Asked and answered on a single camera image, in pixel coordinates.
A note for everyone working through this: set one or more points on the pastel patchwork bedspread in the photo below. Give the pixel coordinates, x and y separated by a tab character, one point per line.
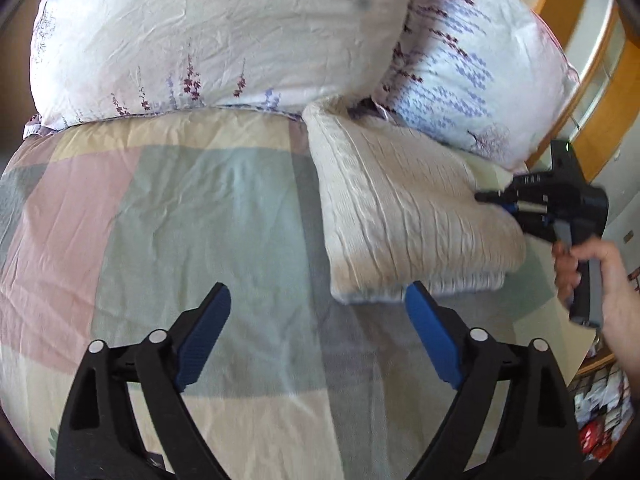
111	230

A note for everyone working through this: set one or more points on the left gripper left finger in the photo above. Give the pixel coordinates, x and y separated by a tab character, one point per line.
99	437

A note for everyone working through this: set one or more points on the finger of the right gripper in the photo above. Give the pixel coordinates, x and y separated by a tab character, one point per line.
506	197
525	208

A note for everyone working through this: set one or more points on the left floral pillow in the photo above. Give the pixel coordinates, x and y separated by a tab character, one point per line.
93	60

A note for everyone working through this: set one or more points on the person's right hand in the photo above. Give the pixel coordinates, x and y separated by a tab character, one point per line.
620	306

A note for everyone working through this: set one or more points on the wooden framed glass door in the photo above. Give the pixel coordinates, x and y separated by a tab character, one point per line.
603	37

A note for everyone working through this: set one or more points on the beige cable-knit sweater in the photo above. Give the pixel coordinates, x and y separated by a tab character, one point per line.
398	207

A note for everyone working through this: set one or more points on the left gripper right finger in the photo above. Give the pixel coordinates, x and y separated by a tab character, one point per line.
537	436

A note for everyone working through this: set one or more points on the right floral pillow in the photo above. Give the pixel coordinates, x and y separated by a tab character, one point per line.
484	76

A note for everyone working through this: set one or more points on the floral pillow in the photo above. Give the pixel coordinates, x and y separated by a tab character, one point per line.
93	60
484	76

